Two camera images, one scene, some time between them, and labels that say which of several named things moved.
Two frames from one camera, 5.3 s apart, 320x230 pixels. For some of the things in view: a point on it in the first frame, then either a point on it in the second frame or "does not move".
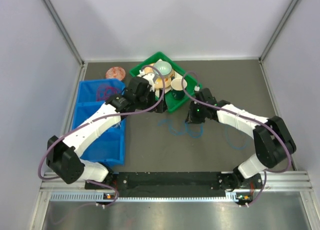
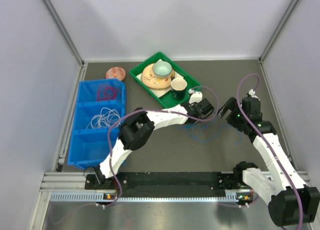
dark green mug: [177, 92] does not move
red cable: [103, 92] does not move
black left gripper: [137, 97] -> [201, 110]
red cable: [104, 92] does not move
